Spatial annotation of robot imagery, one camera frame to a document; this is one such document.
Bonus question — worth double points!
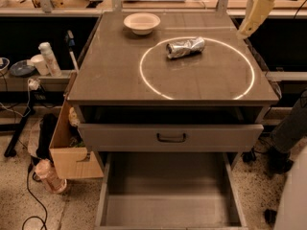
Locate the black office chair base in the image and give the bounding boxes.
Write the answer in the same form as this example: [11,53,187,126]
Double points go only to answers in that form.
[264,209,277,224]

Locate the black floor cable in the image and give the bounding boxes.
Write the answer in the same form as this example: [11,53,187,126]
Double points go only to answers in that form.
[21,163,49,230]

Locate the white spray bottle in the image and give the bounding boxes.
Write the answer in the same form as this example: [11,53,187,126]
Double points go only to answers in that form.
[38,42,61,77]

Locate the crushed silver redbull can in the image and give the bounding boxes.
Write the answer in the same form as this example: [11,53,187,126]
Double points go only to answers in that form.
[166,37,205,59]

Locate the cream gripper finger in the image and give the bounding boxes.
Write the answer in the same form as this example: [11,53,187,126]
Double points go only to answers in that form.
[237,0,274,39]

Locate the upper grey drawer with handle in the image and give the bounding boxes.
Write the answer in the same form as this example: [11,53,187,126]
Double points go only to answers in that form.
[79,124,263,152]

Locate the open middle grey drawer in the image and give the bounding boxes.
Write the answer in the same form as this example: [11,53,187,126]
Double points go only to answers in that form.
[94,152,248,230]

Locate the dark blue plate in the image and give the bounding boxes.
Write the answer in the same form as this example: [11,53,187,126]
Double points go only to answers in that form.
[10,59,35,77]

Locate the cardboard box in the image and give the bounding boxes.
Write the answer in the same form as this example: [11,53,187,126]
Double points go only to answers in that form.
[48,72,105,180]

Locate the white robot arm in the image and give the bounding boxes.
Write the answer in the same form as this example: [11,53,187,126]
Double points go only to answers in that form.
[237,0,307,230]

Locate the black desk leg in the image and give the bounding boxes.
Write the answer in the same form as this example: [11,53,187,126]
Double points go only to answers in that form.
[0,93,35,157]

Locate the grey drawer cabinet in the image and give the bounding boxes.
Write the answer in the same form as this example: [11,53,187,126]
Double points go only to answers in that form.
[66,11,280,155]

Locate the white paper cup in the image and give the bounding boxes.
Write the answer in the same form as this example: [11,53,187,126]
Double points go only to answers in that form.
[31,55,49,76]

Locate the white bowl at left edge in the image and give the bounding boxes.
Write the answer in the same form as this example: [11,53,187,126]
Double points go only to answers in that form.
[0,57,10,75]

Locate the pink plastic bottle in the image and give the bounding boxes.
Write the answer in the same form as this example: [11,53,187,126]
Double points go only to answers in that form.
[35,159,67,194]

